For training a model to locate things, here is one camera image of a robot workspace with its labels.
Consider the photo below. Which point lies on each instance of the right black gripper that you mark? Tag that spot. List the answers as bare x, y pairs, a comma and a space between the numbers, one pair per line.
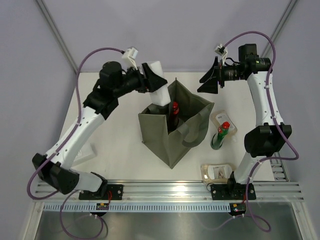
216, 73

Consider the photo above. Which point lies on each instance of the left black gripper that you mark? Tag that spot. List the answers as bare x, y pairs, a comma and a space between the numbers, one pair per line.
153, 82

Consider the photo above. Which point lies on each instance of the white bottle black cap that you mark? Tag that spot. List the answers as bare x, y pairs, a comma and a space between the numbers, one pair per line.
159, 93

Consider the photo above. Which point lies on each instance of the olive green canvas bag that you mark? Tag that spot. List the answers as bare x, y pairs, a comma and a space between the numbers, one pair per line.
193, 123

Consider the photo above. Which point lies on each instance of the red dish soap bottle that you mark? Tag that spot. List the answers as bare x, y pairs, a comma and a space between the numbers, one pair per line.
173, 119

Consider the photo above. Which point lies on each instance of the clear beige refill pouch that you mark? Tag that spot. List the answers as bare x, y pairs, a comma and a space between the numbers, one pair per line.
221, 116
215, 173

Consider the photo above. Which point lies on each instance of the green bottle red cap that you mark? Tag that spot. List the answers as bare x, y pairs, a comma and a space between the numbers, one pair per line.
218, 138

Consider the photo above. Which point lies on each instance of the white soap bar box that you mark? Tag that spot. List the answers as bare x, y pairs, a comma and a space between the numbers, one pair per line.
86, 153

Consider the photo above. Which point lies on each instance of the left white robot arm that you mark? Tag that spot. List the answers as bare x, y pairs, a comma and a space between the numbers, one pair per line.
55, 166

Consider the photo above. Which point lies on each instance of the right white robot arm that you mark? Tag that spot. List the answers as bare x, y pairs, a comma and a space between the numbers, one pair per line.
270, 133

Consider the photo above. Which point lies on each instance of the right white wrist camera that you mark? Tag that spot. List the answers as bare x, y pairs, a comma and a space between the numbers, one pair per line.
222, 51

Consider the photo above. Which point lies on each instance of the aluminium front rail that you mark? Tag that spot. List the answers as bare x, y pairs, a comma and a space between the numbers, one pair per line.
195, 191

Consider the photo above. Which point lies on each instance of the right aluminium frame post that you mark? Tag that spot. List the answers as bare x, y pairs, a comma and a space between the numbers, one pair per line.
284, 19

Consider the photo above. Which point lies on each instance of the aluminium frame post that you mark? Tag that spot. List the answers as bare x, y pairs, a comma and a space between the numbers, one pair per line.
284, 19
48, 18

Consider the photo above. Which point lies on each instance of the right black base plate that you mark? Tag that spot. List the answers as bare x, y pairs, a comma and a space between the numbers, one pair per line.
235, 192

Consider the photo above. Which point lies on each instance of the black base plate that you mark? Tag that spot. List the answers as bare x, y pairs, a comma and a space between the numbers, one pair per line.
115, 192
235, 192

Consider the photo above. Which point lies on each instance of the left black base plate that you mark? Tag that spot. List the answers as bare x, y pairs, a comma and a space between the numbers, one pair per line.
115, 192

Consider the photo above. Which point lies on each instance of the left aluminium frame post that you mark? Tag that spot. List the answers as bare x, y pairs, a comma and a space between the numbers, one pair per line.
48, 18

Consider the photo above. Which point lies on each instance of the white slotted cable duct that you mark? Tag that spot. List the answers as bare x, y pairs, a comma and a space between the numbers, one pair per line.
151, 207

